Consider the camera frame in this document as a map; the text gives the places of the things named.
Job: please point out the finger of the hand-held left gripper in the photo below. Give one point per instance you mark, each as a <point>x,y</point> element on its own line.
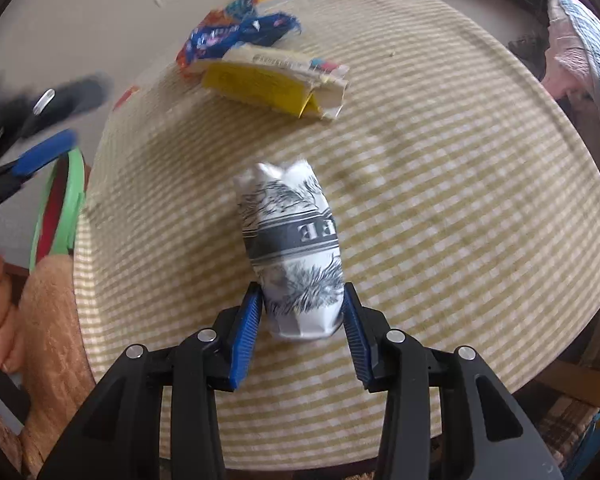
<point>75,97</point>
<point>45,155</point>

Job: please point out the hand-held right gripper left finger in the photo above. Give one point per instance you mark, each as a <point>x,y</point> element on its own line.
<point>245,335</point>

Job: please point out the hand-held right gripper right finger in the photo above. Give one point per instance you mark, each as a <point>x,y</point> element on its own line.
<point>357,340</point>

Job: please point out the red bucket with green rim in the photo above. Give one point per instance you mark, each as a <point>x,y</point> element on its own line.
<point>70,195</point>

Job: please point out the white grey printed packet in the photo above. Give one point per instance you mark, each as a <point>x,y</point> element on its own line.
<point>290,240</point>

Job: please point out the blue orange snack wrapper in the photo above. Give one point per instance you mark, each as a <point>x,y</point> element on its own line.
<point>220,35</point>

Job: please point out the brown plush blanket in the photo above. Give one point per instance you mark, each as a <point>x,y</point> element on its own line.
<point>50,335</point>

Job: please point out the checked beige table cloth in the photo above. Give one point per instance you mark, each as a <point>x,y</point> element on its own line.
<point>455,185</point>

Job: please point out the torn yellow carton box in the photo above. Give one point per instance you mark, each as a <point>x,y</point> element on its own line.
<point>260,85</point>

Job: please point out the plaid cloth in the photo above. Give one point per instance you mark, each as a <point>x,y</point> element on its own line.
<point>565,425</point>

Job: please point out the wooden board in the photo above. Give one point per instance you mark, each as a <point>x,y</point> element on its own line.
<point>580,382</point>

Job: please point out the pink patterned cloth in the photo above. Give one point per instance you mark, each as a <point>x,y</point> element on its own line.
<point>585,35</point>

